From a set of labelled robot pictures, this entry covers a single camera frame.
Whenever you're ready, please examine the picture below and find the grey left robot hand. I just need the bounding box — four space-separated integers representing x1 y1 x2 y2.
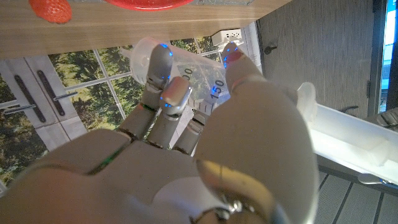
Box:
368 107 398 131

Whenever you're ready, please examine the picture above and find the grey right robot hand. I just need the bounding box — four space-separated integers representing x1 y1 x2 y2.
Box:
0 42 320 224

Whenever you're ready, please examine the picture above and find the red bowl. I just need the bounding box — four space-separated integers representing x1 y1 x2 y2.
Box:
104 0 195 12

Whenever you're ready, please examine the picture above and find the red toy strawberry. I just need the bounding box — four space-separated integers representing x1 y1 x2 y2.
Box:
29 0 73 25

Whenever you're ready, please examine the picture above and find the dark brown door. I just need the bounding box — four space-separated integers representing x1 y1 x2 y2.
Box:
256 0 379 119

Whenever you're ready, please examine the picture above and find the white box with tissue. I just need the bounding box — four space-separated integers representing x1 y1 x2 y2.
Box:
211 28 245 47

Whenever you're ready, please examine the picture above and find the printed window backdrop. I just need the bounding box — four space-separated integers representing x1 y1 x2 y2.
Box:
0 29 262 187

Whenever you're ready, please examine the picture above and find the wooden table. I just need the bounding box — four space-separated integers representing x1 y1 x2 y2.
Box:
0 0 293 60

